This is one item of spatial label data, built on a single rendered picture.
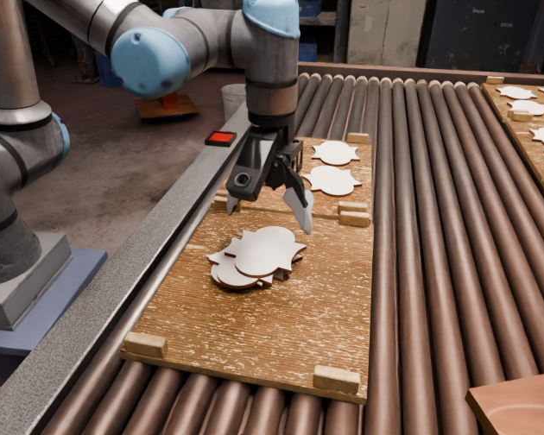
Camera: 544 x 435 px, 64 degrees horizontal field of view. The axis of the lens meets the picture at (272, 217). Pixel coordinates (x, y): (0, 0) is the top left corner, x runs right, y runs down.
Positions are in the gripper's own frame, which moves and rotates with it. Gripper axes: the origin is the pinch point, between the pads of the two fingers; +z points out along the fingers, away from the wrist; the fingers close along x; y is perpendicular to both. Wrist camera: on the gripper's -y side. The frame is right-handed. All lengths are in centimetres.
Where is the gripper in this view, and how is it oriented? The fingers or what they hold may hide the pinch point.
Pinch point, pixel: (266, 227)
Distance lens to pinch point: 74.6
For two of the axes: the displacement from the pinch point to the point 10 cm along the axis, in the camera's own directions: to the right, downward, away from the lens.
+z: 0.0, 8.4, 5.5
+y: 3.9, -5.0, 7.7
